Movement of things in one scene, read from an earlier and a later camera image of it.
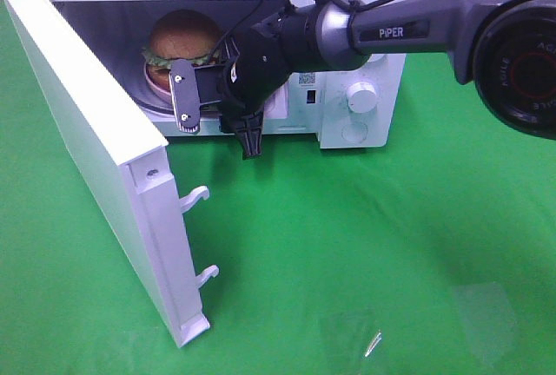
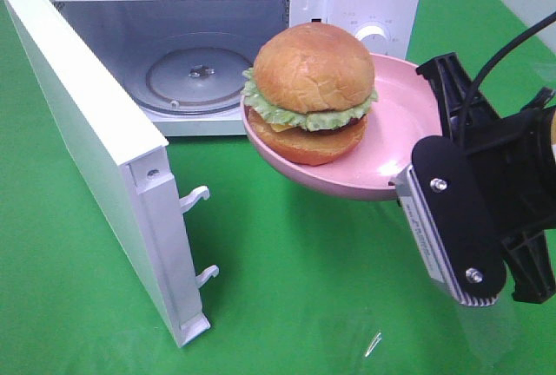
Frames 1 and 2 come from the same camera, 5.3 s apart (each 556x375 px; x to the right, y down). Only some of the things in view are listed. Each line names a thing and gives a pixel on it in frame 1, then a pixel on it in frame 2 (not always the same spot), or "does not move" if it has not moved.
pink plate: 153,85 -> 409,108
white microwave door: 128,165 does not move
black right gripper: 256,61 -> 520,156
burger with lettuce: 180,35 -> 308,94
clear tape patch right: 489,320 does not move
